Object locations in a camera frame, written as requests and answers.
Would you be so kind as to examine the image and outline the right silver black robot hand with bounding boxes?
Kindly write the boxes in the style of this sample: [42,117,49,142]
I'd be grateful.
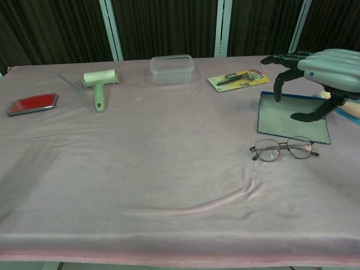
[260,49,360,123]

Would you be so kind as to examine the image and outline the blue printed glasses case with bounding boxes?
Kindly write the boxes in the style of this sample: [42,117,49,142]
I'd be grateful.
[257,91,332,145]

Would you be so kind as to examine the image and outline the thin-framed eyeglasses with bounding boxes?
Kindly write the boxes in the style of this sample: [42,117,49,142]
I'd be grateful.
[249,136,320,163]

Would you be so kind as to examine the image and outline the dark slatted partition panel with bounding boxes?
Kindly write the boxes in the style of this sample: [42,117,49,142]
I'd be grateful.
[0,0,113,73]
[226,0,303,57]
[111,0,220,60]
[296,0,360,53]

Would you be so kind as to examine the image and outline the blue tray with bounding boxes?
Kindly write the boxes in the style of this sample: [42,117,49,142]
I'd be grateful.
[334,109,360,127]

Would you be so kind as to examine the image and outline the yellow razor blister pack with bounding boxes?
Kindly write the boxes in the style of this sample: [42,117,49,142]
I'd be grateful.
[207,68,270,93]

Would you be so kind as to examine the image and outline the clear plastic container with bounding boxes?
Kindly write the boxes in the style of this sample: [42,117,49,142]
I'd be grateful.
[149,54,196,86]

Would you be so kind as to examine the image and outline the pink tablecloth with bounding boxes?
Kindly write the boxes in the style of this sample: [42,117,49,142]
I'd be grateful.
[0,51,360,267]

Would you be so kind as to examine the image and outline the green lint roller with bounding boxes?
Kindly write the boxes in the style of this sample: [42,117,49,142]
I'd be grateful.
[82,69,121,113]

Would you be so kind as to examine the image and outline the red ink pad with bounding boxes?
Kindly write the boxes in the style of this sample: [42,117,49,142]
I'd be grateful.
[6,93,59,117]

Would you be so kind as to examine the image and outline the pale metal frame post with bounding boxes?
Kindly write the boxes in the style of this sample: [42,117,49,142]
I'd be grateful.
[214,0,233,58]
[287,0,313,54]
[98,0,124,62]

